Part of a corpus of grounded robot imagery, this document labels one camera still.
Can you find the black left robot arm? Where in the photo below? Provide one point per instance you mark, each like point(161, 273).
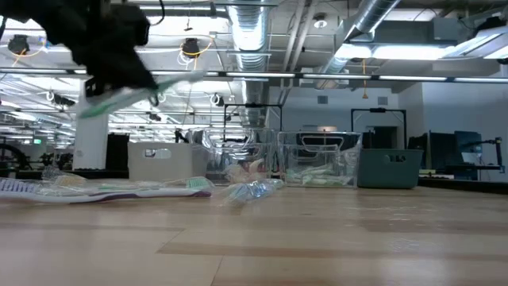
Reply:
point(24, 10)

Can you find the purple toothbrush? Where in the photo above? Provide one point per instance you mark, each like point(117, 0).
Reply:
point(99, 196)

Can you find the silver spiral air duct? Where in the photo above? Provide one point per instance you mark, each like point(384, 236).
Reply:
point(373, 16)
point(250, 35)

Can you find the grey ceiling pipe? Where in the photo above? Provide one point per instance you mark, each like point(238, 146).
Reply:
point(186, 10)

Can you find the round ceiling lamp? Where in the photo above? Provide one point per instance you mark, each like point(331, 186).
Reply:
point(320, 23)

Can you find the blue toothbrush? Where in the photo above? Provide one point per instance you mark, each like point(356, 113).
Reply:
point(250, 190)

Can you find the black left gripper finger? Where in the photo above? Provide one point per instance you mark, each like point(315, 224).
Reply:
point(117, 85)
point(143, 77)

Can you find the clear plastic bin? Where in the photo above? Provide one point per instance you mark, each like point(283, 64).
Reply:
point(238, 147)
point(321, 157)

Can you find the green toothbrush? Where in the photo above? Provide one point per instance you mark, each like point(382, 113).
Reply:
point(331, 182)
point(311, 171)
point(196, 182)
point(119, 99)

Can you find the ceiling light panel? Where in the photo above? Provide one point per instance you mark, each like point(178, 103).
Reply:
point(397, 51)

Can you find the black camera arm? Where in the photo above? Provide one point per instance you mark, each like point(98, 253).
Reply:
point(498, 145)

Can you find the long LED light bar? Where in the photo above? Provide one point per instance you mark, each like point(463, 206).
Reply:
point(337, 76)

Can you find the green exit sign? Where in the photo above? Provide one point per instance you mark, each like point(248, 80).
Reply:
point(37, 141)

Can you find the black cabinet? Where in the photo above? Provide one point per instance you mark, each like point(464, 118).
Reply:
point(117, 153)

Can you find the teal plastic bin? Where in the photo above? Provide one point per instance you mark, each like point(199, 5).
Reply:
point(389, 171)

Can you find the black workbench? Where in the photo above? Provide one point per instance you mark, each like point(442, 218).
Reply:
point(47, 172)

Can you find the white plastic bin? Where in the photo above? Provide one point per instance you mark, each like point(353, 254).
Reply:
point(166, 161)

